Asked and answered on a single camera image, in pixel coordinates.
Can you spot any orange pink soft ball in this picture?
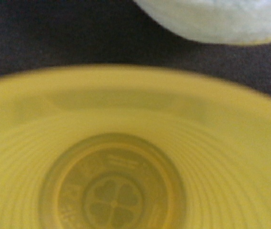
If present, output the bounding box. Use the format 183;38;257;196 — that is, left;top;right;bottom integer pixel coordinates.
135;0;271;46

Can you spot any black tablecloth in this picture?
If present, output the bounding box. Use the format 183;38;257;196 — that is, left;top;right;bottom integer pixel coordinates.
0;0;271;96

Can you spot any yellow plastic cup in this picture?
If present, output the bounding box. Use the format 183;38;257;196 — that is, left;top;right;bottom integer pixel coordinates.
0;66;271;229

